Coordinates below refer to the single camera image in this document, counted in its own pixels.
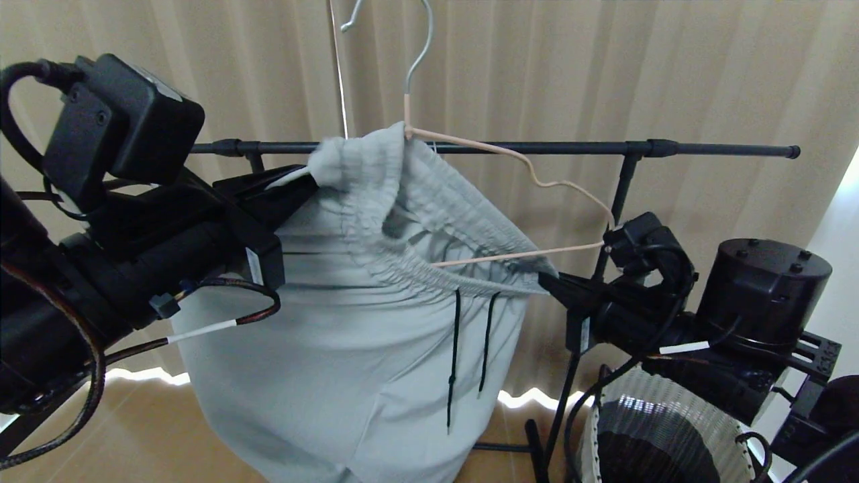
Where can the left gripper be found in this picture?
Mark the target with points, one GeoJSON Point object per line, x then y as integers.
{"type": "Point", "coordinates": [194, 241]}

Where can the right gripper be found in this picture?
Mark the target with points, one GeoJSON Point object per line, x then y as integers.
{"type": "Point", "coordinates": [631, 329]}

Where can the pale grey garment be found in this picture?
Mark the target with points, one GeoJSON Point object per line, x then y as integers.
{"type": "Point", "coordinates": [335, 349]}

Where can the pink clothes hanger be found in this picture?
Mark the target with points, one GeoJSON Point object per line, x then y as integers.
{"type": "Point", "coordinates": [530, 168]}

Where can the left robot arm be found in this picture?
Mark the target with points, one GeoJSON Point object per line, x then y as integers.
{"type": "Point", "coordinates": [40, 322]}

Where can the white laundry basket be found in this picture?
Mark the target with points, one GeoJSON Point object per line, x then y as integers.
{"type": "Point", "coordinates": [671, 409]}

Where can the black clothes rack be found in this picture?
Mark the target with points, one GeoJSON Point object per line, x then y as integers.
{"type": "Point", "coordinates": [704, 148]}

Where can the beige curtain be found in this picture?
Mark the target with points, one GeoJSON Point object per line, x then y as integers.
{"type": "Point", "coordinates": [604, 67]}

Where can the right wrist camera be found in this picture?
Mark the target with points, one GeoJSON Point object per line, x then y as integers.
{"type": "Point", "coordinates": [644, 241]}

